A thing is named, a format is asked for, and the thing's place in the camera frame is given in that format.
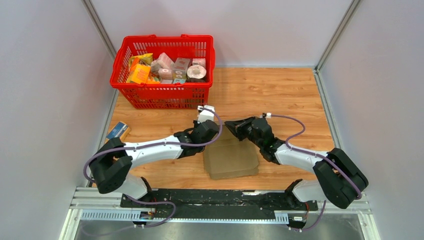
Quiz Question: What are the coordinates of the pink white carton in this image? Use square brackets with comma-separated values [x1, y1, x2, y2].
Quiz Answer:
[157, 52, 174, 70]

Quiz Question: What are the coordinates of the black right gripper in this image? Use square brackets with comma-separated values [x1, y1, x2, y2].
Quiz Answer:
[224, 116, 263, 149]

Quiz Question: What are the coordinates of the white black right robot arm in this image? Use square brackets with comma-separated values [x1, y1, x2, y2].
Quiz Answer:
[224, 114, 369, 210]

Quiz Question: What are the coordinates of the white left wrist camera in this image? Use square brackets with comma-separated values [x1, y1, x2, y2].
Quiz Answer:
[197, 105, 215, 124]

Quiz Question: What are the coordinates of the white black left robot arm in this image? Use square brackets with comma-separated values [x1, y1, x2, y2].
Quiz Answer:
[88, 120, 220, 208]

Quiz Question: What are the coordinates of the round tape roll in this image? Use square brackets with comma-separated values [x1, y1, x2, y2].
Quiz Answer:
[186, 65, 207, 83]

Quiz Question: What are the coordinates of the brown cardboard paper box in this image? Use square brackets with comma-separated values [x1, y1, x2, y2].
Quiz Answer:
[203, 126, 259, 180]

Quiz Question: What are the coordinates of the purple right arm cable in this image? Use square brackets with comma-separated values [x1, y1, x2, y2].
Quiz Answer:
[269, 114, 363, 232]

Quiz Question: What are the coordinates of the yellow snack bag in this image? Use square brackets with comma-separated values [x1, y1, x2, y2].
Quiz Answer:
[128, 53, 153, 69]

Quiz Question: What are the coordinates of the orange snack box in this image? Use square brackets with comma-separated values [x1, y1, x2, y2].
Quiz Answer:
[126, 63, 151, 85]

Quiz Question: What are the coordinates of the aluminium frame rail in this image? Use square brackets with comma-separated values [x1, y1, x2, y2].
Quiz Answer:
[69, 187, 369, 224]

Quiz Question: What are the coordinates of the blue yellow small box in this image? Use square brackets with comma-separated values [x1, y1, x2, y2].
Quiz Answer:
[105, 121, 132, 142]

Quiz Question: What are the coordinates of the red plastic shopping basket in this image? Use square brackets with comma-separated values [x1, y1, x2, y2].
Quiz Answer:
[109, 34, 216, 109]

